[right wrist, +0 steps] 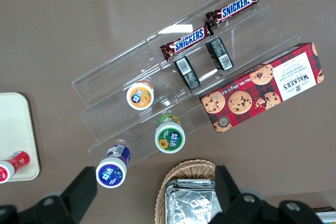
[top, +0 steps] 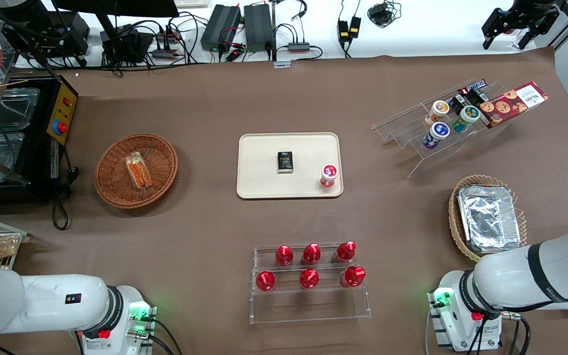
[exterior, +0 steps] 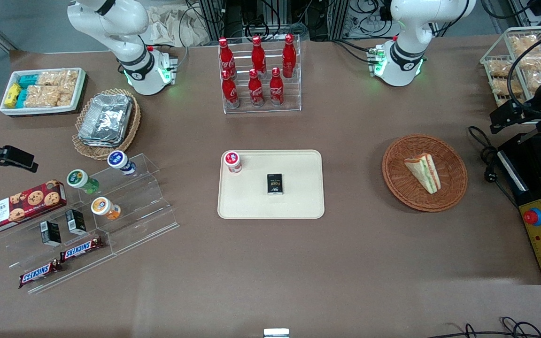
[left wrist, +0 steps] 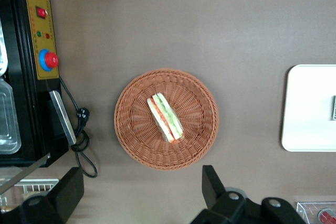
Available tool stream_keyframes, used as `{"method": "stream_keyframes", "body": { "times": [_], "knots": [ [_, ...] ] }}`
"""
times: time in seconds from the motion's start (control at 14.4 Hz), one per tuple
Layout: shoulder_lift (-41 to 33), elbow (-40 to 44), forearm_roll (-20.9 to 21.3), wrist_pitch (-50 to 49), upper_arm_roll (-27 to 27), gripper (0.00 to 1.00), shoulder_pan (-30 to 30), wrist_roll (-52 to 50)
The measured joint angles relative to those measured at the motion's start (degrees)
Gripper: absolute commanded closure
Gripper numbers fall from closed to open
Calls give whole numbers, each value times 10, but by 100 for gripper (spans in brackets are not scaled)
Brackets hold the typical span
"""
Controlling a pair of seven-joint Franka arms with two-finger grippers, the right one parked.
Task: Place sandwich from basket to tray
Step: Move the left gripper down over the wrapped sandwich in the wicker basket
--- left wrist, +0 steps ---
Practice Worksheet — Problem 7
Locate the clear plastic food container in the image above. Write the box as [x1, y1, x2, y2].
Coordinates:
[0, 78, 22, 155]

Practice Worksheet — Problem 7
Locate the brown round wicker basket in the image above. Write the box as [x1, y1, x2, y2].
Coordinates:
[113, 68, 219, 171]

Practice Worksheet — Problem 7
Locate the clear acrylic bottle rack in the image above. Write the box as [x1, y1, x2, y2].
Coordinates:
[296, 201, 336, 224]

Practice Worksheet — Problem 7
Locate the cream plastic tray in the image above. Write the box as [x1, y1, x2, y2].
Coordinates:
[281, 64, 336, 153]

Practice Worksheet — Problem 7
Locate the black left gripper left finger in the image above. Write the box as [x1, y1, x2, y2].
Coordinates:
[47, 167, 85, 221]

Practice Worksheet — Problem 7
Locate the triangle sandwich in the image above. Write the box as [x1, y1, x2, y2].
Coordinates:
[146, 92, 185, 145]

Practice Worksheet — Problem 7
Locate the white wire rack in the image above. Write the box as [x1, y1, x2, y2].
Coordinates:
[0, 174, 60, 213]

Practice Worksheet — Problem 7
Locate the black sealing machine yellow panel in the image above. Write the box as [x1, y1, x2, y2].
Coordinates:
[0, 0, 77, 196]

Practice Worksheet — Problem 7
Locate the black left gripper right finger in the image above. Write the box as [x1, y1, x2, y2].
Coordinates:
[202, 165, 227, 210]

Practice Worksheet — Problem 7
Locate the black power cable with plug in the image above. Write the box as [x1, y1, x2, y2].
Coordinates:
[59, 76, 98, 179]

